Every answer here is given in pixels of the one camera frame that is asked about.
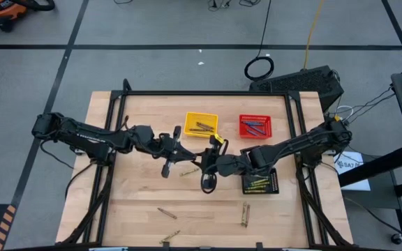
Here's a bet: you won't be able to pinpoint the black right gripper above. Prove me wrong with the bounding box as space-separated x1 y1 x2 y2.
192 137 228 175

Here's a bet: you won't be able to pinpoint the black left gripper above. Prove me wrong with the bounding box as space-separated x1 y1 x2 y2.
151 125 202 178

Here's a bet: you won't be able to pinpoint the yellow plastic basket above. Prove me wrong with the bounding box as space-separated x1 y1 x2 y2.
183 112 219 139

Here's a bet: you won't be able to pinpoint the red plastic basket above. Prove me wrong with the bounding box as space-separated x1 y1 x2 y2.
238 114 273 139

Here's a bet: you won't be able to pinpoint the black plastic basket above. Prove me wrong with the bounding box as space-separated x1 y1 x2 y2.
241 167 280 195

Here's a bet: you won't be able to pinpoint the black computer case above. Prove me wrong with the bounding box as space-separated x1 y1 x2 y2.
248 65 345 112

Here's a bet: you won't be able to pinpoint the white paper sheet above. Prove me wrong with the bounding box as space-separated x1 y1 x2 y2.
333 150 372 192

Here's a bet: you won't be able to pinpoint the black metal bar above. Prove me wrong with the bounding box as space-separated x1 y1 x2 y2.
338 143 402 188

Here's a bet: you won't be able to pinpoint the black hanging coiled cable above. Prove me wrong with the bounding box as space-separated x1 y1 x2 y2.
244 0 275 82

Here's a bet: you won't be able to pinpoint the black floor cables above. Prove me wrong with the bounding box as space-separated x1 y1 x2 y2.
207 0 262 10

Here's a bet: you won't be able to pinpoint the yellow hanging cable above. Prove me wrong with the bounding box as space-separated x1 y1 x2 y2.
302 0 326 70

